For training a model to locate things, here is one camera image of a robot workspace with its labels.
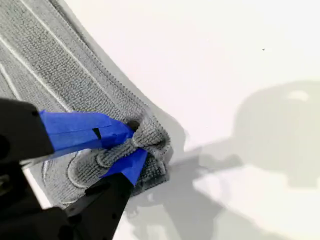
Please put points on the grey striped towel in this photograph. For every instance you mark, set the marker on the grey striped towel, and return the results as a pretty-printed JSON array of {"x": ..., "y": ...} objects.
[{"x": 62, "y": 62}]

